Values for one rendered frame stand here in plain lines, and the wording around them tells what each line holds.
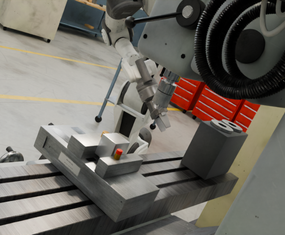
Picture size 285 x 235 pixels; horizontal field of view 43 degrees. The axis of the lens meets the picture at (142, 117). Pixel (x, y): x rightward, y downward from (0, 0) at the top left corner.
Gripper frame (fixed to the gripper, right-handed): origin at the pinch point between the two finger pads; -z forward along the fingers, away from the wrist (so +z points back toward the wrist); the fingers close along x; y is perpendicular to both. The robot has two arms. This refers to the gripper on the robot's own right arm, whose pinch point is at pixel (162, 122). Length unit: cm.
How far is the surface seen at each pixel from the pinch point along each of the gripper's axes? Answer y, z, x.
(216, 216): 41, -72, -135
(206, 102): 183, 37, -432
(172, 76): -4, 7, 49
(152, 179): -16.4, -17.6, 24.8
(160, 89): -7.7, 4.9, 46.8
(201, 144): 7.7, -14.0, 11.0
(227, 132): 17.4, -13.5, 14.7
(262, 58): 6, -2, 76
